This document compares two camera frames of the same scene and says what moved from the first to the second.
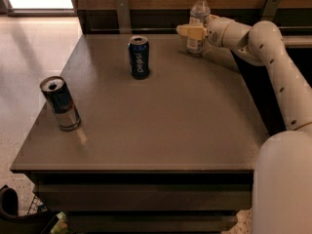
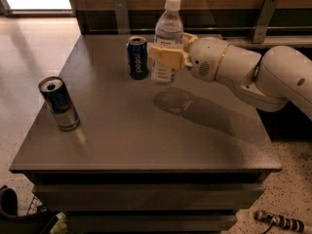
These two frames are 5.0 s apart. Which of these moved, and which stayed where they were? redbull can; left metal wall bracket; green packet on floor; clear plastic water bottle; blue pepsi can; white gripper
Moved: clear plastic water bottle; white gripper
Stayed: blue pepsi can; redbull can; green packet on floor; left metal wall bracket
